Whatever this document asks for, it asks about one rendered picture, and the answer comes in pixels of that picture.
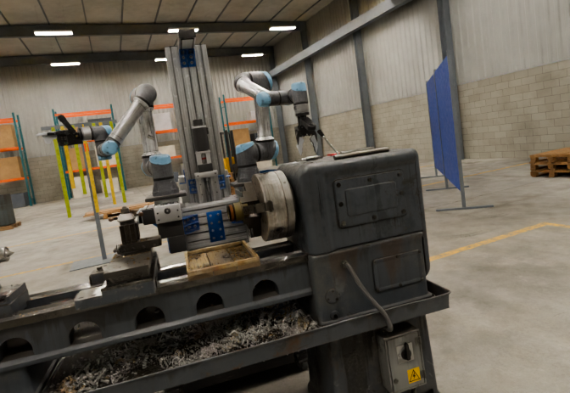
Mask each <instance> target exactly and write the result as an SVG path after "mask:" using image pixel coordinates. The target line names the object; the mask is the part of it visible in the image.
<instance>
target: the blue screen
mask: <svg viewBox="0 0 570 393"><path fill-rule="evenodd" d="M446 53H447V56H446V57H445V58H444V60H443V61H442V63H441V64H440V66H439V67H438V69H437V70H436V69H435V70H433V75H432V76H431V77H430V79H429V80H428V81H426V89H427V105H428V113H429V121H430V129H431V138H432V145H433V161H434V170H435V176H430V177H444V181H445V188H432V189H426V191H434V190H443V189H452V188H458V189H459V190H460V191H461V204H462V207H455V208H444V209H436V211H457V210H467V209H477V208H488V207H494V205H475V206H466V198H465V189H464V188H469V186H468V185H466V186H464V181H463V172H462V163H461V147H460V139H459V130H458V121H457V113H456V104H455V88H454V79H453V70H452V62H451V53H450V50H447V51H446ZM437 169H438V170H439V171H440V172H441V173H442V174H443V175H439V176H438V172H437ZM430 177H421V178H430ZM448 180H449V181H450V182H452V183H453V184H454V185H455V187H449V186H448Z"/></svg>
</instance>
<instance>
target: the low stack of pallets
mask: <svg viewBox="0 0 570 393"><path fill-rule="evenodd" d="M539 157H546V158H544V159H540V160H539ZM530 160H531V161H530V162H529V164H531V165H530V168H531V169H530V170H531V172H530V176H532V177H540V176H543V175H547V174H549V177H558V176H561V175H565V174H568V173H570V147H569V148H562V149H555V150H551V151H547V152H543V153H539V154H532V155H530ZM539 165H544V166H539ZM539 172H543V173H541V174H539ZM558 172H561V173H558ZM557 173H558V174H557Z"/></svg>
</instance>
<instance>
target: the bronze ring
mask: <svg viewBox="0 0 570 393"><path fill-rule="evenodd" d="M243 206H248V204H242V202H241V201H239V202H237V203H233V204H232V205H227V206H226V211H227V215H228V219H229V222H233V221H234V220H235V221H236V222H238V221H244V217H248V216H249V214H248V215H244V213H243Z"/></svg>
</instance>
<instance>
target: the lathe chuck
mask: <svg viewBox="0 0 570 393"><path fill-rule="evenodd" d="M263 173H267V174H261V173H258V174H254V175H253V176H252V178H251V179H252V182H253V185H254V191H255V193H256V196H257V198H258V199H259V201H260V203H265V202H268V200H270V201H271V202H272V207H273V211H272V212H269V211H265V212H261V214H262V216H261V218H260V222H261V236H262V239H263V240H264V241H271V240H275V239H283V238H285V237H286V236H287V233H288V211H287V205H286V200H285V196H284V192H283V190H282V185H281V183H280V180H279V178H278V176H277V174H276V173H275V172H274V171H269V172H263ZM279 227H280V228H281V229H282V231H281V232H280V233H275V229H277V228H279Z"/></svg>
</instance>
